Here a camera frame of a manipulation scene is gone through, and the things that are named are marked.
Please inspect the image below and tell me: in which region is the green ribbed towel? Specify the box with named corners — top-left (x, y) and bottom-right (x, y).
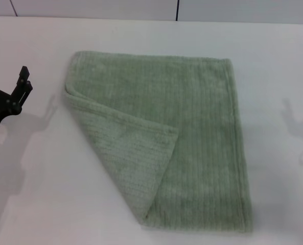
top-left (62, 50), bottom-right (253, 234)

